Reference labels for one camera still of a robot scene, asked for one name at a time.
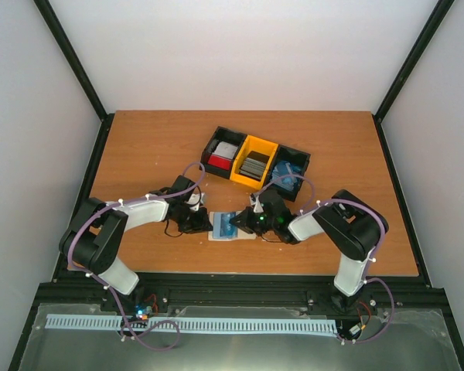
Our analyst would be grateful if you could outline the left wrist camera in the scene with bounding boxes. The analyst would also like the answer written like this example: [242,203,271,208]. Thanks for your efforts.
[187,192,206,212]

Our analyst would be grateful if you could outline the black frame post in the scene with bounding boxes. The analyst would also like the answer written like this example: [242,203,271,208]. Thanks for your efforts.
[33,0,108,121]
[373,0,455,124]

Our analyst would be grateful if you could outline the black right frame post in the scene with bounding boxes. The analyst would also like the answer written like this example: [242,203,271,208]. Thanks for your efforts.
[373,0,455,124]

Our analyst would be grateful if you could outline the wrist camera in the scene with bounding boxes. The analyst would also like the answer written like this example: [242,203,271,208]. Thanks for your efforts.
[249,193,264,213]
[187,192,206,212]

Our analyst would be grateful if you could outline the black left frame post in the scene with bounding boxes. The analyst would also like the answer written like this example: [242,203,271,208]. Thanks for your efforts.
[33,0,108,121]

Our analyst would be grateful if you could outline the light blue cable duct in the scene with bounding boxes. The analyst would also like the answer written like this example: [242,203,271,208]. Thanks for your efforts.
[44,314,337,337]

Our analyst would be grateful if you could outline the black card bin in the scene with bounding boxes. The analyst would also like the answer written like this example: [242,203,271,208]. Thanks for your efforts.
[264,145,311,202]
[201,127,246,179]

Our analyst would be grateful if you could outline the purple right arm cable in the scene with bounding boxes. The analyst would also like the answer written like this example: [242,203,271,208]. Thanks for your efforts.
[254,173,395,345]

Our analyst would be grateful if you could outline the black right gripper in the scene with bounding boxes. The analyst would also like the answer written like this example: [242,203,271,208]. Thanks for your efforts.
[230,207,277,237]

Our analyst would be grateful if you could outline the red and white card stack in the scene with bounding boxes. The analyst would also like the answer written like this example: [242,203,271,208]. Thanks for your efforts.
[208,141,238,170]

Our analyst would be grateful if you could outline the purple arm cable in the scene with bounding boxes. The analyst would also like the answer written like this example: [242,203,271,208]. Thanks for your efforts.
[254,173,395,345]
[67,162,206,352]

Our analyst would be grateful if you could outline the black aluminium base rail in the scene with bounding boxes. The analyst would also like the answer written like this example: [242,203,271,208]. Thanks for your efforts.
[30,274,452,319]

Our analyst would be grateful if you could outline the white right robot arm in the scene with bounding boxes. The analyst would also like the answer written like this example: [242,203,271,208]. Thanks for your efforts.
[230,189,389,298]

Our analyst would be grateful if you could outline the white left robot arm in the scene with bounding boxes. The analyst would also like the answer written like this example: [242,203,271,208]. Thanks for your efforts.
[59,175,213,311]

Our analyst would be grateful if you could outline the beige card holder wallet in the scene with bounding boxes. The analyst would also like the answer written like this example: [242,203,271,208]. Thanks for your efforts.
[208,212,258,242]

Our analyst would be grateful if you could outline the yellow middle card bin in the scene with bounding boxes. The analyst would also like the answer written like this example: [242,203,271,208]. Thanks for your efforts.
[229,135,278,190]

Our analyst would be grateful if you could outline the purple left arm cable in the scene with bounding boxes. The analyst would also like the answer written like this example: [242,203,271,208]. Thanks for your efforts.
[67,162,206,352]

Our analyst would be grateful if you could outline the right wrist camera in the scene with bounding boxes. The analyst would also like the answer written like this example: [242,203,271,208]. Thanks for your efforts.
[249,193,264,213]

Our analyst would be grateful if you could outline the grey card stack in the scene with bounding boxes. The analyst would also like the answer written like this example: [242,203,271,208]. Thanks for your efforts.
[239,151,269,181]

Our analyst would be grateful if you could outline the blue credit card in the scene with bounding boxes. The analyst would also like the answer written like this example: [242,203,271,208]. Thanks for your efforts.
[212,212,237,240]

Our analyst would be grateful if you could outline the metal front plate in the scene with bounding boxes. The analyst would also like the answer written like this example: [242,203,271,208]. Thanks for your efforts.
[19,305,464,370]

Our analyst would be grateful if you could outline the blue card stack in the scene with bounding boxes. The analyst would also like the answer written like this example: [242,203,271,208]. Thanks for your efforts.
[271,161,302,192]

